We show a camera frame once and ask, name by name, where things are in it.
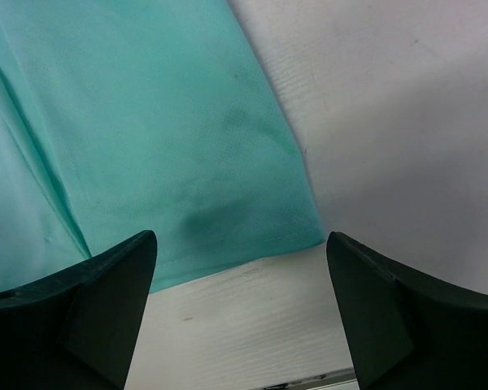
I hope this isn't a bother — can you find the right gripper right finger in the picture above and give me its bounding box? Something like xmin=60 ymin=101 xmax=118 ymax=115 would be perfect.
xmin=326 ymin=232 xmax=488 ymax=389

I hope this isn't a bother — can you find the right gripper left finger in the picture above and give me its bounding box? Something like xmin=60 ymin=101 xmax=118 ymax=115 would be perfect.
xmin=0 ymin=231 xmax=158 ymax=389

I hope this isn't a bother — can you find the teal green t-shirt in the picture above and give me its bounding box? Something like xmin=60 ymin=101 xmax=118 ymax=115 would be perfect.
xmin=0 ymin=1 xmax=324 ymax=292

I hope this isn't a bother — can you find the aluminium rail frame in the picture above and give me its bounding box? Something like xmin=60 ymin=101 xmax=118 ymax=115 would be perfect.
xmin=261 ymin=368 xmax=356 ymax=390

